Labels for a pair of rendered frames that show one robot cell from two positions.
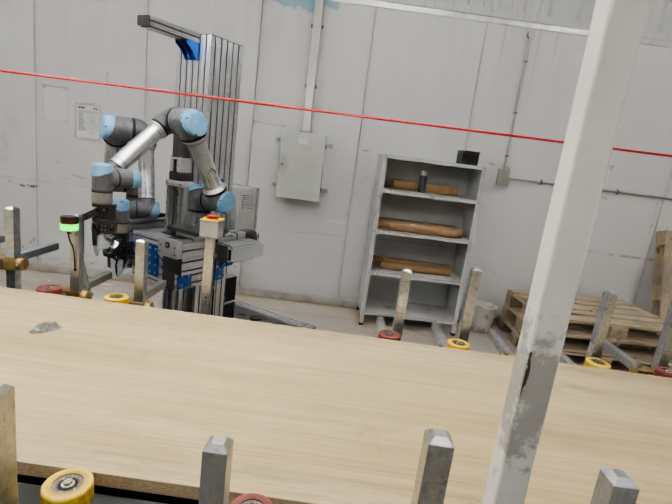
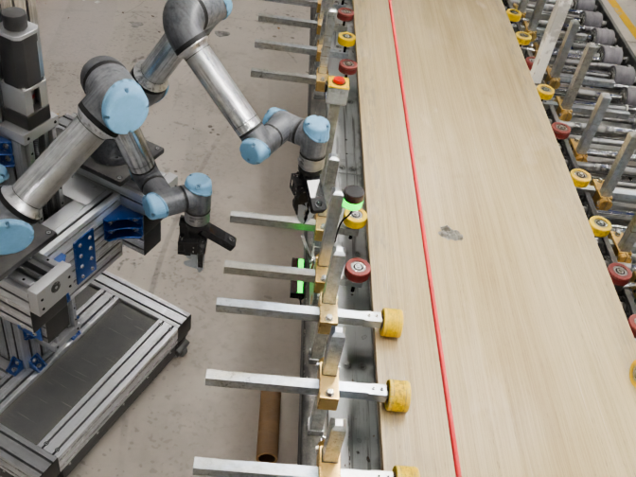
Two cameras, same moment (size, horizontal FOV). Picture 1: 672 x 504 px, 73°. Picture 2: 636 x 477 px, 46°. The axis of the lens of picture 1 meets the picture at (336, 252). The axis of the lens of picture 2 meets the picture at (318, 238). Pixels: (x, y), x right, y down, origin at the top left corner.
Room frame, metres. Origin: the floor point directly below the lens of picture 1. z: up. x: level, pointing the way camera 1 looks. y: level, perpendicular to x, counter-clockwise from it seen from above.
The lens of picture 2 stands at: (1.93, 2.69, 2.52)
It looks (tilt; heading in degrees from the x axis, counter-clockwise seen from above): 42 degrees down; 262
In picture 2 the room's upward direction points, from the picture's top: 11 degrees clockwise
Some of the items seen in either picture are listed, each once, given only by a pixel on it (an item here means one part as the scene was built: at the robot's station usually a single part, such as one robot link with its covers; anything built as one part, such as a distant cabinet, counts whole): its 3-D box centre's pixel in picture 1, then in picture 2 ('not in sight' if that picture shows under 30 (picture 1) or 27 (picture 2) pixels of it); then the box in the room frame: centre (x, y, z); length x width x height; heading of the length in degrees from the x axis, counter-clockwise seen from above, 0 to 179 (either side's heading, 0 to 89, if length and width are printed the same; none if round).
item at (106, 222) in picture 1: (103, 218); (307, 180); (1.75, 0.93, 1.15); 0.09 x 0.08 x 0.12; 109
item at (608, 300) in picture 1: (594, 351); not in sight; (1.63, -1.02, 0.91); 0.04 x 0.04 x 0.48; 89
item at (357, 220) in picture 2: (116, 310); (353, 225); (1.56, 0.77, 0.85); 0.08 x 0.08 x 0.11
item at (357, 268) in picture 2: (49, 300); (355, 278); (1.56, 1.02, 0.85); 0.08 x 0.08 x 0.11
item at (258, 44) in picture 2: (443, 345); (301, 49); (1.73, -0.48, 0.81); 0.44 x 0.03 x 0.04; 179
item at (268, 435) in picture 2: not in sight; (269, 424); (1.75, 1.03, 0.04); 0.30 x 0.08 x 0.08; 89
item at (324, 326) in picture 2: (7, 262); (327, 310); (1.67, 1.25, 0.95); 0.14 x 0.06 x 0.05; 89
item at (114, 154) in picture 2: (198, 218); (114, 138); (2.35, 0.74, 1.09); 0.15 x 0.15 x 0.10
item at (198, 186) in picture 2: (120, 211); (197, 194); (2.06, 1.01, 1.13); 0.09 x 0.08 x 0.11; 31
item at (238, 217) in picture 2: (141, 298); (294, 223); (1.75, 0.77, 0.84); 0.44 x 0.03 x 0.04; 179
